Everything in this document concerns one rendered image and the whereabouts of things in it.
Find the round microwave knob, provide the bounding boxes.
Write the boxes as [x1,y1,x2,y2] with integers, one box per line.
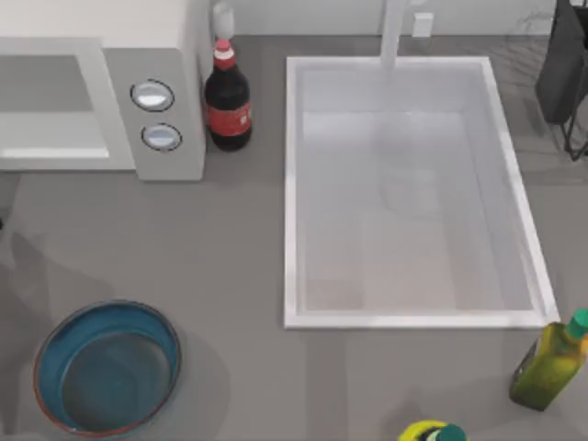
[140,122,184,153]
[130,78,175,113]

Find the tall white tap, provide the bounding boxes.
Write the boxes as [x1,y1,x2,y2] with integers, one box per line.
[379,0,427,70]

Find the white wall socket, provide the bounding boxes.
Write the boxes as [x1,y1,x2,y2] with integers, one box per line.
[412,12,434,39]

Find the pale microwave oven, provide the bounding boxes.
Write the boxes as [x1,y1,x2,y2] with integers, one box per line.
[0,0,213,182]

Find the dark cola bottle red cap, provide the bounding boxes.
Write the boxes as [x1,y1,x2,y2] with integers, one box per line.
[203,39,254,153]

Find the blue bowl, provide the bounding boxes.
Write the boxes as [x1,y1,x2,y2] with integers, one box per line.
[33,300,182,435]

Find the yellow bottle green cap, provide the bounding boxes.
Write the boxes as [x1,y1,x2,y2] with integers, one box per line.
[397,420,469,441]

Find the green oil bottle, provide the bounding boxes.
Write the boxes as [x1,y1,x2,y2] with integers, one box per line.
[508,308,588,413]

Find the white sink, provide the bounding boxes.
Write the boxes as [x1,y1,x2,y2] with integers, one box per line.
[283,55,561,331]

